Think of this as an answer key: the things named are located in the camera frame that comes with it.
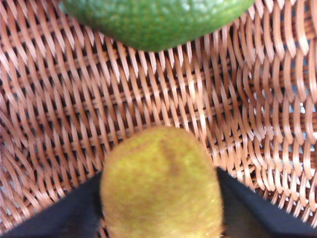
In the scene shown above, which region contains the brown fuzzy kiwi fruit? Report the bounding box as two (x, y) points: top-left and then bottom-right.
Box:
(99, 125), (225, 238)

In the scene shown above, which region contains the brown wicker basket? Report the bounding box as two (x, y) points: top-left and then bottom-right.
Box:
(0, 0), (317, 238)

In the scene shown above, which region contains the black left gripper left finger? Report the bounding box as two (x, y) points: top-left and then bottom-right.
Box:
(0, 170), (104, 238)

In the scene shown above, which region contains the green avocado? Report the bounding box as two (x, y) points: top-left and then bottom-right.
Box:
(60, 0), (256, 53)

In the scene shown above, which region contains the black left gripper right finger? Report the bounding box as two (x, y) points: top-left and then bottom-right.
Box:
(216, 166), (317, 238)

